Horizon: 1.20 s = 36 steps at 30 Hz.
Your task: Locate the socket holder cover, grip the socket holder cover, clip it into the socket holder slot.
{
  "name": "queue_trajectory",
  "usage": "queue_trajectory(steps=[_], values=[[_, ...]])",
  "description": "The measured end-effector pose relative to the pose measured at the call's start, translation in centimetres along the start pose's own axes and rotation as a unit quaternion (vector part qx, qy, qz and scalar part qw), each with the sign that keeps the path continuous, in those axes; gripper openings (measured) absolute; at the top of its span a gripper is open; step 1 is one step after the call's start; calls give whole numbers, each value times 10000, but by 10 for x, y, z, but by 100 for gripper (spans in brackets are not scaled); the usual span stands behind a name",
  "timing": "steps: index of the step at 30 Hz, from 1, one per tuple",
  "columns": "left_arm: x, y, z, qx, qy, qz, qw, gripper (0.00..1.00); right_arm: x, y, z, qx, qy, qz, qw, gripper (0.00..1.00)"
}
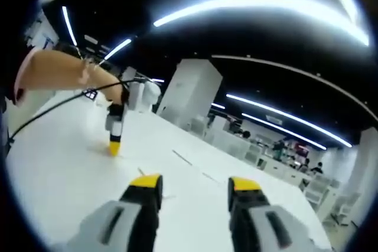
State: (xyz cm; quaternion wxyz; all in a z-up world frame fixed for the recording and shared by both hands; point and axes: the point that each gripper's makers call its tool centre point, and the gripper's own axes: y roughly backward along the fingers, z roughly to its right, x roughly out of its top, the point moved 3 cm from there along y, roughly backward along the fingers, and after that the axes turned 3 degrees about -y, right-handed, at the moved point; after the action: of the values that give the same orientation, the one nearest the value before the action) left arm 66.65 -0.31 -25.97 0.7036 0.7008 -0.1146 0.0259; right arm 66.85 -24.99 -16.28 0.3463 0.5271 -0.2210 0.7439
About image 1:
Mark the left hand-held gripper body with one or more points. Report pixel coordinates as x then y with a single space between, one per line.
144 95

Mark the white banner blue print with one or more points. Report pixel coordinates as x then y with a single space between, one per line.
48 41

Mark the black smartphone clock display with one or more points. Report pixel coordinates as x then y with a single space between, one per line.
90 94

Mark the white ceiling vent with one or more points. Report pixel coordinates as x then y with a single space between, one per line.
274 119

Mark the tall white pillar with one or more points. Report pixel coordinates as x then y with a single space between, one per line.
366 169

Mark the wide white pillar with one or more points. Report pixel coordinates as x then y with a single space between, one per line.
192 92

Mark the slim white pillar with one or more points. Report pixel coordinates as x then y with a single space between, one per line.
130 73

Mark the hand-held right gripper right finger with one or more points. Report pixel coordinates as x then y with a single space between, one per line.
245 222

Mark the straight ceiling light strip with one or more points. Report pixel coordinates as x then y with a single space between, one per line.
280 113
69 26
280 129
118 49

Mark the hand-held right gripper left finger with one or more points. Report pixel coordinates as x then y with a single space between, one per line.
141 219

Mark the red wall screen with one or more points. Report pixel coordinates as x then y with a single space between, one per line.
302 148

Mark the person's left hand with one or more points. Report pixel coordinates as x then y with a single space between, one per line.
116 94

